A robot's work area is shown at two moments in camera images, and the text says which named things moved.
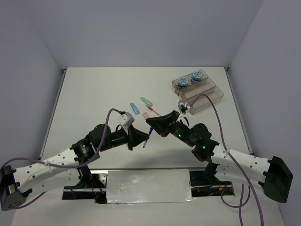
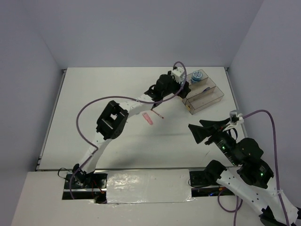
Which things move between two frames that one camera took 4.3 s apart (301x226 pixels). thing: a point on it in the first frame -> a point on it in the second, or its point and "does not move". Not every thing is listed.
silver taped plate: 151,186 does not move
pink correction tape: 146,116 does not move
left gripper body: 120,137 -> 182,92
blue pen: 151,129 -> 206,89
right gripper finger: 162,124 -> 201,133
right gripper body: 178,130 -> 222,138
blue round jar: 196,76 does not move
